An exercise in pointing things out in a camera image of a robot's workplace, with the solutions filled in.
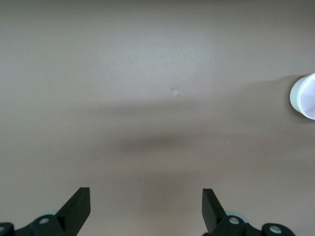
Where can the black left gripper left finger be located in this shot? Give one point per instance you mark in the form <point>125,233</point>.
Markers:
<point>73,214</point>

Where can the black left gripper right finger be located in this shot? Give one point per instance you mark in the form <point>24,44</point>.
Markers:
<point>212,214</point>

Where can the white bowl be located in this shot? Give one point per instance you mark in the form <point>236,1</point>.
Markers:
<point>293,96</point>

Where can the brown table cover sheet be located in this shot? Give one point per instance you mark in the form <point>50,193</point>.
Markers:
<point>147,73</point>

